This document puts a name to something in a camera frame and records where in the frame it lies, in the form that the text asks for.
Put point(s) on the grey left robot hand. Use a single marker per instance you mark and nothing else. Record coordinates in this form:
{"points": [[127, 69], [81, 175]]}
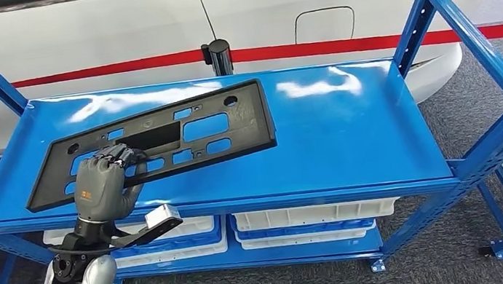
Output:
{"points": [[102, 189]]}

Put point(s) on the black plastic panel with cutouts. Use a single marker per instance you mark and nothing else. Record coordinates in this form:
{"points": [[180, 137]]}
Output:
{"points": [[244, 122]]}

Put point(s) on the red barrier belt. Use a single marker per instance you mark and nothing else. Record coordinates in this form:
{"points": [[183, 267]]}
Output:
{"points": [[341, 45]]}

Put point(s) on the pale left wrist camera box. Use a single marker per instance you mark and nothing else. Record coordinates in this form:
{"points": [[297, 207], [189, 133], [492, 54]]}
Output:
{"points": [[161, 216]]}

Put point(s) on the black stanchion post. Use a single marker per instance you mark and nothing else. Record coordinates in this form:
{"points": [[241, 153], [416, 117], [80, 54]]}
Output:
{"points": [[220, 57]]}

